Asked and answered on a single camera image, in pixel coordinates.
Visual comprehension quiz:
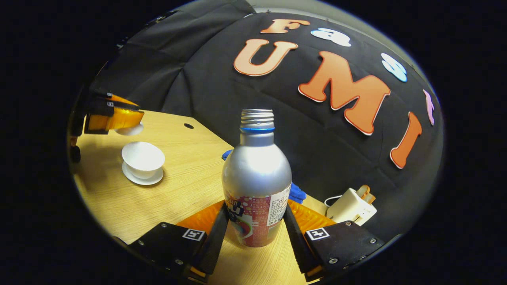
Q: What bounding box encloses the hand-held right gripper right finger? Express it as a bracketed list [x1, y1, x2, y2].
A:
[282, 199, 385, 283]

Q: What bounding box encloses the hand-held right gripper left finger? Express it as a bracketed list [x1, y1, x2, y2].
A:
[127, 200, 230, 283]

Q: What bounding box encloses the white teacup lid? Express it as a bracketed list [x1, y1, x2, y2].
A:
[115, 123, 145, 137]

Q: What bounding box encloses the white teacup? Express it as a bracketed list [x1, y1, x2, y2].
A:
[121, 141, 166, 180]

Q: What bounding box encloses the silver water bottle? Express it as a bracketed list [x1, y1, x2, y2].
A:
[221, 109, 293, 248]

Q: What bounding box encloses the blue folded towel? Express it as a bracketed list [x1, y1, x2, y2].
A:
[222, 149, 307, 205]

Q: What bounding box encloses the white toaster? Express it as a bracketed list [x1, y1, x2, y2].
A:
[326, 187, 377, 226]

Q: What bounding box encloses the white saucer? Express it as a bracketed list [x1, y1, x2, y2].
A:
[122, 160, 164, 186]

